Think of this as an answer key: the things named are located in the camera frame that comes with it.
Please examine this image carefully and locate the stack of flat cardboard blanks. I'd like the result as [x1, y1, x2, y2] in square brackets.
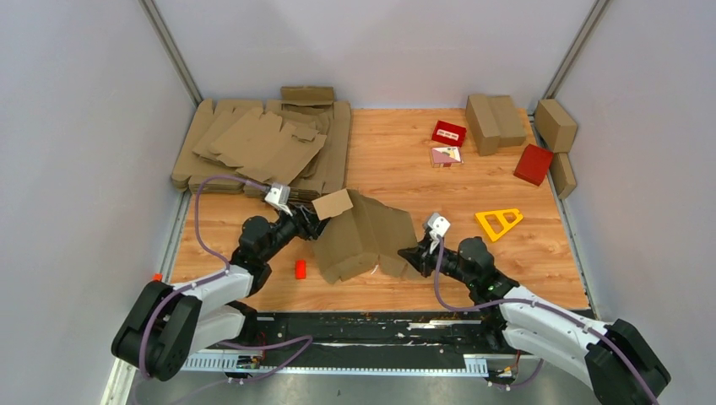
[171, 86, 352, 202]

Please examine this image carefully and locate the folded cardboard box lower right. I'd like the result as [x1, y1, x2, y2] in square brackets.
[550, 153, 577, 200]

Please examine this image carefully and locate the yellow plastic triangle frame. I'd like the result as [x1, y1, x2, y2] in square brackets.
[475, 208, 523, 242]

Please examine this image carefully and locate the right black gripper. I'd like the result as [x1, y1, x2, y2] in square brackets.
[398, 236, 475, 289]

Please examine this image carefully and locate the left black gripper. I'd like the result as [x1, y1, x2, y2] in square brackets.
[261, 202, 334, 262]

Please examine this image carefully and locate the small red block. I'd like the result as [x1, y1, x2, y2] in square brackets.
[295, 260, 307, 280]

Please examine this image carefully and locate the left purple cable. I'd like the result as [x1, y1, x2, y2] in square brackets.
[137, 174, 314, 386]

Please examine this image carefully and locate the red box with white labels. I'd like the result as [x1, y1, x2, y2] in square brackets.
[431, 120, 467, 147]

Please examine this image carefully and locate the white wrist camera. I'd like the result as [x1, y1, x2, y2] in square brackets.
[423, 213, 451, 253]
[264, 182, 293, 216]

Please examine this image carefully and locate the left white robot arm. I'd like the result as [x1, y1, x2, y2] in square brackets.
[111, 206, 328, 381]

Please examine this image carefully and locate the purple cable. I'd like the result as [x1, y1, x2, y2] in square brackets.
[137, 174, 314, 386]
[433, 237, 661, 405]

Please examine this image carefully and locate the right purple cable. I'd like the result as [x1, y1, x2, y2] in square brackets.
[433, 237, 661, 405]

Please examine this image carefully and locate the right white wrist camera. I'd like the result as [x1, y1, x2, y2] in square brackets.
[423, 213, 451, 253]

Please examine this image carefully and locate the brown cardboard box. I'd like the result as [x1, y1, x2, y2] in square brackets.
[312, 189, 420, 284]

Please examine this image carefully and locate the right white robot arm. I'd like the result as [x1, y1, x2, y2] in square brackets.
[398, 235, 671, 404]

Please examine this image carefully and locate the white slotted cable duct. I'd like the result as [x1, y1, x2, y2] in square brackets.
[182, 353, 491, 376]

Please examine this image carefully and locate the folded cardboard box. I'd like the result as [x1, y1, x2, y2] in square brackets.
[550, 153, 577, 200]
[465, 94, 500, 156]

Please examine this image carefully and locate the folded cardboard box corner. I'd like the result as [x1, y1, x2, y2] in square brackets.
[534, 99, 578, 153]

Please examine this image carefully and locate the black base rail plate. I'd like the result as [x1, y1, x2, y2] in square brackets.
[233, 311, 539, 370]

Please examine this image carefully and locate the folded cardboard box left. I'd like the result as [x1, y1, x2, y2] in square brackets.
[465, 94, 500, 156]

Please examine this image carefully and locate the dark red box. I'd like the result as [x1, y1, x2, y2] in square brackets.
[513, 144, 554, 186]

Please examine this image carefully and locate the pink white picture card box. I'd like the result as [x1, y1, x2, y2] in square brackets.
[430, 146, 463, 168]

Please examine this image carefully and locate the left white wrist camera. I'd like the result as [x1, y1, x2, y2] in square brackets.
[264, 182, 293, 216]

